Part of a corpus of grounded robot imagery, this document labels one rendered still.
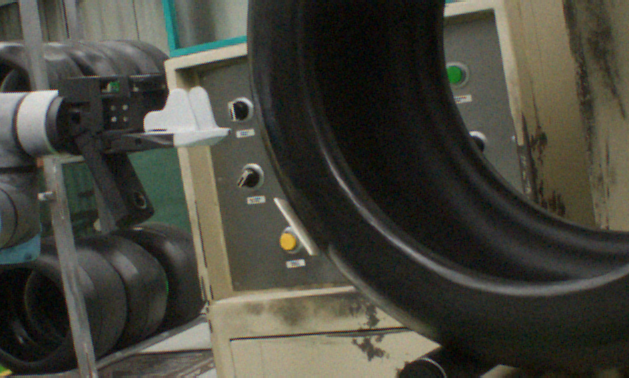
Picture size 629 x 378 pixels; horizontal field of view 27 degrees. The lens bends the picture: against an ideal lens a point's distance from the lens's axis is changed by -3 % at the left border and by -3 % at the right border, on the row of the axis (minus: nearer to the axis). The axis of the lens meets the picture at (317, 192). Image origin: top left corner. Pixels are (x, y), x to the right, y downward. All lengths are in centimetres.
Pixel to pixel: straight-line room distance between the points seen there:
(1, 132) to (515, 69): 67
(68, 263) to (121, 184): 338
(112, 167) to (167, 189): 1048
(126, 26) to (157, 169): 133
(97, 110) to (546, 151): 66
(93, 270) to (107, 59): 89
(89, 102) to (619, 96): 57
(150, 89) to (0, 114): 19
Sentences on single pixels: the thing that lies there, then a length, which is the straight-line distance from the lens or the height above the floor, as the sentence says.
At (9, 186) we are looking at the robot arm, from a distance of 150.
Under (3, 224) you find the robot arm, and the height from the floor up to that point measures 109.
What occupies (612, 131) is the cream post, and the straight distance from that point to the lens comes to 146.
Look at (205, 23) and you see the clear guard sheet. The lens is 199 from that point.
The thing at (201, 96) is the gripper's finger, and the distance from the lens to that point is 139.
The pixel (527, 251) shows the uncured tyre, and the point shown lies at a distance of 139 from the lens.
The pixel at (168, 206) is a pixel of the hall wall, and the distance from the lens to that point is 1192.
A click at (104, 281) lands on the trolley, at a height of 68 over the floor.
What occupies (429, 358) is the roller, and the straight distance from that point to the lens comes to 118.
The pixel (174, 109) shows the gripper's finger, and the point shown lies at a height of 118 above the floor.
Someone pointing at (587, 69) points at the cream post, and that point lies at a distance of 146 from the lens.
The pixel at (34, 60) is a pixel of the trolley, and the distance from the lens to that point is 481.
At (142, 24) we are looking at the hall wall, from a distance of 1204.
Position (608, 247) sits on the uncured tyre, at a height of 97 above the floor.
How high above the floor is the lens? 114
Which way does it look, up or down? 3 degrees down
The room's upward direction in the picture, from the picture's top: 9 degrees counter-clockwise
